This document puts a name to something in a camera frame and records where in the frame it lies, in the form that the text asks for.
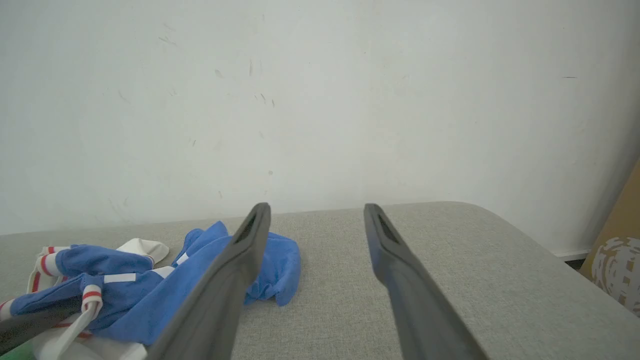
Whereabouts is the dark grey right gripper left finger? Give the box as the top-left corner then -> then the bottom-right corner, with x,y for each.
146,202 -> 272,360

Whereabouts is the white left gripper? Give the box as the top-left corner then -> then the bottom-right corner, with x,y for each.
0,296 -> 83,360

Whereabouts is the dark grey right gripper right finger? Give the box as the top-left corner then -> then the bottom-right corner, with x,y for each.
363,203 -> 488,360

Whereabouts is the blue white red-striped garment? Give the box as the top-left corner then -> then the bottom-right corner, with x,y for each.
0,221 -> 302,360

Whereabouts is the brown cardboard box white print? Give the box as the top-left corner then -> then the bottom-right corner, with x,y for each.
580,160 -> 640,318

